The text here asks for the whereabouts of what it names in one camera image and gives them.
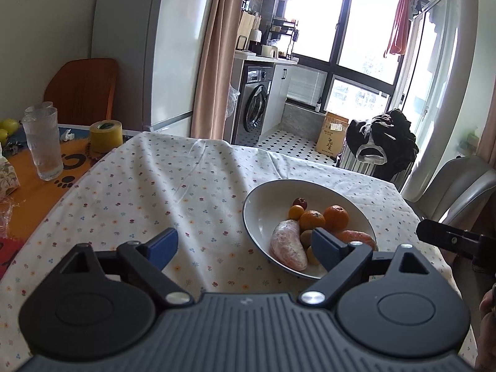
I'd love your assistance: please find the large orange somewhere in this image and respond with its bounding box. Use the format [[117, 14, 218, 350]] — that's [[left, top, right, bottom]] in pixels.
[[324, 205, 350, 233]]

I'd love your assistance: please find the brown kiwi fruit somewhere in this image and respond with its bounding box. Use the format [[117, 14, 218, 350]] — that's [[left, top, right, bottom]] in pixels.
[[300, 229, 313, 250]]

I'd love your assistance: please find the large peeled pomelo segment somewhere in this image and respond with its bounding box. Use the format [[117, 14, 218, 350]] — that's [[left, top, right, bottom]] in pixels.
[[270, 219, 308, 271]]

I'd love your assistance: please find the small kumquat orange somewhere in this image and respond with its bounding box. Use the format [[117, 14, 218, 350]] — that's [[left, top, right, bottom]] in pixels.
[[287, 205, 305, 221]]

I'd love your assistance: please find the red plum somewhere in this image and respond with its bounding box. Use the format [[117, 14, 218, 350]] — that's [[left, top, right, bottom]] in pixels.
[[293, 197, 308, 210]]

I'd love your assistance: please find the white kitchen cabinet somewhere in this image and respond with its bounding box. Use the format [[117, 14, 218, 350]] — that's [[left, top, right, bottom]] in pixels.
[[224, 51, 297, 147]]

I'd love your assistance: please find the person right hand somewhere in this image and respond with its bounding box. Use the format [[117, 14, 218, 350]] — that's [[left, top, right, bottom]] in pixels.
[[475, 286, 496, 371]]

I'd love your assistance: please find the grey leather chair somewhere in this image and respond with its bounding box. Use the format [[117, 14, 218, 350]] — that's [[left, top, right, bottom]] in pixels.
[[408, 156, 495, 230]]

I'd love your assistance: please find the floral white tablecloth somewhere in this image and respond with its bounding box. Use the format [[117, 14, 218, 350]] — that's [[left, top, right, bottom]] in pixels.
[[0, 131, 476, 372]]

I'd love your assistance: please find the white plate dark rim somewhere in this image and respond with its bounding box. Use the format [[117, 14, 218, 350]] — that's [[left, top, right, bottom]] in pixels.
[[242, 180, 377, 280]]

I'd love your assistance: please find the right pink curtain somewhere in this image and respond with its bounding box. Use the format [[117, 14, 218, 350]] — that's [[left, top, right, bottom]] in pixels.
[[476, 122, 496, 166]]

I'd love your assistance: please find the pink curtain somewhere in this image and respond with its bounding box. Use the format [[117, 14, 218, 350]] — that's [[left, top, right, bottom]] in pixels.
[[191, 0, 242, 140], [476, 122, 496, 166]]

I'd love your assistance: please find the cardboard box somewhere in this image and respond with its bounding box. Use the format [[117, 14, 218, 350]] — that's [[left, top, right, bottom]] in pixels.
[[316, 113, 349, 158]]

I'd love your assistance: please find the black clothes pile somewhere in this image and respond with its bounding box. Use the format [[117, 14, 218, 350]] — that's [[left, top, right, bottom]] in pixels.
[[346, 109, 419, 181]]

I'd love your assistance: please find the yellow tape roll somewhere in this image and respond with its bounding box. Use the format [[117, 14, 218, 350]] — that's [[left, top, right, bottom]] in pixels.
[[89, 120, 124, 154]]

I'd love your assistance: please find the snack bag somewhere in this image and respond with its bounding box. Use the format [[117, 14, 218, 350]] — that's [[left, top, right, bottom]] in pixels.
[[0, 147, 20, 201]]

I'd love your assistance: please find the textured drinking glass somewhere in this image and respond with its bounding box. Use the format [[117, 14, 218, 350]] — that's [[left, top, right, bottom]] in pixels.
[[22, 102, 63, 180]]

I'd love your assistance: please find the orange chair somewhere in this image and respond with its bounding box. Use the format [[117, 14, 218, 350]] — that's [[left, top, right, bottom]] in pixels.
[[44, 58, 118, 126]]

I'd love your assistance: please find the green yellow fruit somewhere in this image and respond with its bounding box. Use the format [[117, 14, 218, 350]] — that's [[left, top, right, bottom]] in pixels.
[[1, 118, 19, 136]]

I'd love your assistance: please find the grey washing machine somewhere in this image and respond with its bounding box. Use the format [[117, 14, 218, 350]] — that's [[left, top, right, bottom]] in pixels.
[[232, 62, 274, 147]]

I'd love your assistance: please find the red hanging towel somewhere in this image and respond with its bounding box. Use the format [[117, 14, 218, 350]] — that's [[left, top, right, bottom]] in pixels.
[[383, 0, 410, 58]]

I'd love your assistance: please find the white refrigerator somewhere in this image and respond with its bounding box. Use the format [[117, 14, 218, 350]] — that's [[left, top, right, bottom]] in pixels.
[[91, 0, 212, 137]]

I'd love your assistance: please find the dish rack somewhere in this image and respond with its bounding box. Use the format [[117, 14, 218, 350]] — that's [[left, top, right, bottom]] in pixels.
[[267, 17, 299, 59]]

